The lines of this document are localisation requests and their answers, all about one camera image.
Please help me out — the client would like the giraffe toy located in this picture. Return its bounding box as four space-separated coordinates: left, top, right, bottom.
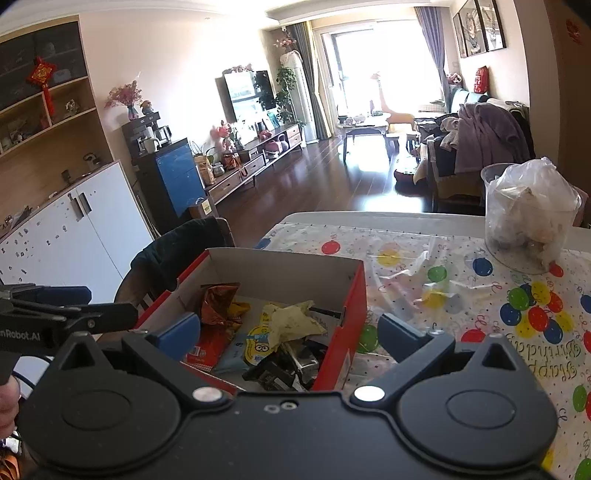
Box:
369 71 414 134

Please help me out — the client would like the grey yellow curtain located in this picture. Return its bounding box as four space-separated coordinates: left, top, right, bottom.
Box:
288 21 333 139

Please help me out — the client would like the black wrapper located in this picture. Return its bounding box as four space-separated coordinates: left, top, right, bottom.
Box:
241 339 326 393

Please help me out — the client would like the coffee machine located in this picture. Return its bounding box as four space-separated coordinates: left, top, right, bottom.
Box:
122 113 172 155

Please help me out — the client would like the red cardboard box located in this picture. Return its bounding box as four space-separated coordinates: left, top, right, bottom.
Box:
134 248 368 393

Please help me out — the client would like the grey purple clothes pile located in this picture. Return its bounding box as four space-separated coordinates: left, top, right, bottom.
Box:
438 102 532 174

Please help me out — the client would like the yellow snack packet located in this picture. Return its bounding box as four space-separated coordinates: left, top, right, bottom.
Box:
261 300 329 348

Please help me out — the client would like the clear plastic film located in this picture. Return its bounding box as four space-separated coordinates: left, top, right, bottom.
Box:
369 235 467 315

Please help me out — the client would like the potted green plant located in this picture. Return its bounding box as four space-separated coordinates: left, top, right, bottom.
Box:
274 67 298 123

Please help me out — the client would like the small cardboard box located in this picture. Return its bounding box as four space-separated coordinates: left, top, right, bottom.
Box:
188 196 218 220

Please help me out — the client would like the dark sofa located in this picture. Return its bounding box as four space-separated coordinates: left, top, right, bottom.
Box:
411 88 539 213

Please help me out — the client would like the white plastic bag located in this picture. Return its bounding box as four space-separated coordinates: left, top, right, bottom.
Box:
489 157 581 273

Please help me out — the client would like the red door decoration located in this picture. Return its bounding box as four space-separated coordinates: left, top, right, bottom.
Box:
566 7 585 44

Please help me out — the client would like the pink flower vase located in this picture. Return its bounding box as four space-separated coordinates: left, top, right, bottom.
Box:
105 80 143 121

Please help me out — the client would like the wall shelf cabinet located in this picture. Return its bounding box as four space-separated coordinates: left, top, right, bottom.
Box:
0 14 154 287

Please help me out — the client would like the brown door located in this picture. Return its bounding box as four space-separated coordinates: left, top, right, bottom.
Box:
545 0 591 158

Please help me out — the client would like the wooden coffee table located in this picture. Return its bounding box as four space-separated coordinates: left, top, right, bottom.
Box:
339 115 391 160

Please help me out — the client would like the clear plastic container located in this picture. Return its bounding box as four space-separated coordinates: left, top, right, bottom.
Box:
480 161 583 273

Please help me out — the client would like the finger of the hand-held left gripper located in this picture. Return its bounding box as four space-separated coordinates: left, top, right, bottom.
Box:
9 301 139 335
0 284 92 308

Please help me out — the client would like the wooden TV cabinet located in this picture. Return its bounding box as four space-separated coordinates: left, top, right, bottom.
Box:
203 122 305 204

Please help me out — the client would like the red knot ornament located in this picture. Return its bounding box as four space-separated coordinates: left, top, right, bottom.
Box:
27 56 58 116

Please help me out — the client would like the person's left hand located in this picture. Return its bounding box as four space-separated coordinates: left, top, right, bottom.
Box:
0 376 21 439

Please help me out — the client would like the white floor air conditioner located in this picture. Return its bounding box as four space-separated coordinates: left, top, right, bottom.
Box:
279 51 319 144

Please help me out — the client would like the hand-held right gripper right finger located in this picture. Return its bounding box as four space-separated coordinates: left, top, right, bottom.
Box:
351 314 539 409

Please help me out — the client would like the blue cabinet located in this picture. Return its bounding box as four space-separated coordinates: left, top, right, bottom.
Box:
131 137 206 222

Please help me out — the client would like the brown snack packet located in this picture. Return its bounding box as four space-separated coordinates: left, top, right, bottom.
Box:
200 284 250 329

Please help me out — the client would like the framed wall picture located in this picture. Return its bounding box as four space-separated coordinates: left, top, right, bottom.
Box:
452 9 469 58
475 0 506 50
459 0 488 55

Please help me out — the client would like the television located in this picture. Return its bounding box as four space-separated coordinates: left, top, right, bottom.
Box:
216 70 277 123

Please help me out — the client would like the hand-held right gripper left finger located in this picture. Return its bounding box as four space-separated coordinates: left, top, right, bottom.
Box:
48 313 228 409

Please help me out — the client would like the pink plush toy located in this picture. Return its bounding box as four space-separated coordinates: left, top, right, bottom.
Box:
210 121 236 153

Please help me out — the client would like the blue grey curtain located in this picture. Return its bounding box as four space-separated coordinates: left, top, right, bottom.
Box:
413 4 451 102

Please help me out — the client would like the dark chair with jacket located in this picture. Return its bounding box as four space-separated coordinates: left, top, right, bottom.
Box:
113 217 236 319

